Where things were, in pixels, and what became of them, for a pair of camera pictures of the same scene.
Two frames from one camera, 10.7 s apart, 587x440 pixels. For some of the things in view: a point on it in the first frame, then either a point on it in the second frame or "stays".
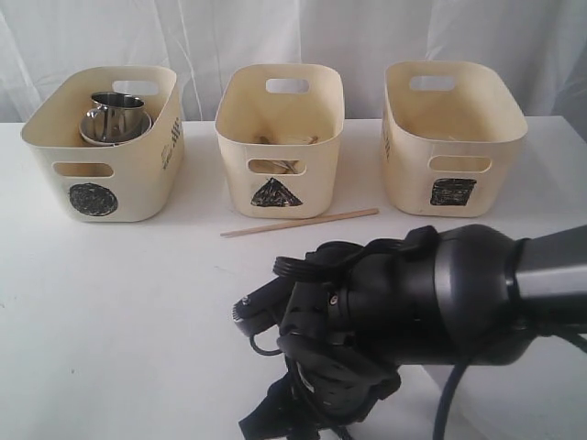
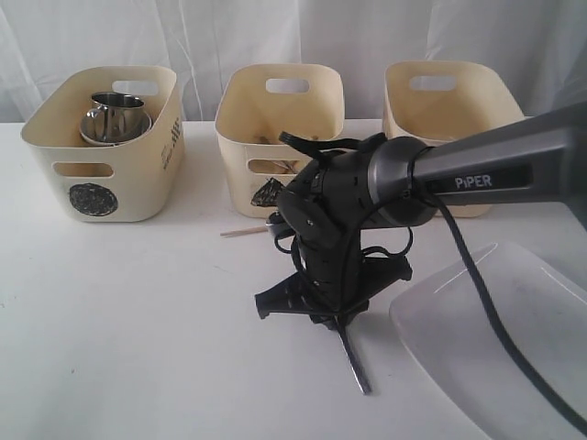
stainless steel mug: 122,116 -> 86,132
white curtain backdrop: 541,43 stays
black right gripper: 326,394 -> 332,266
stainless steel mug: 115,104 stays
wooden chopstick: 295,139 -> 290,166
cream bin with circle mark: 136,181 stays
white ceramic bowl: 115,126 stays
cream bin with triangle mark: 279,126 stays
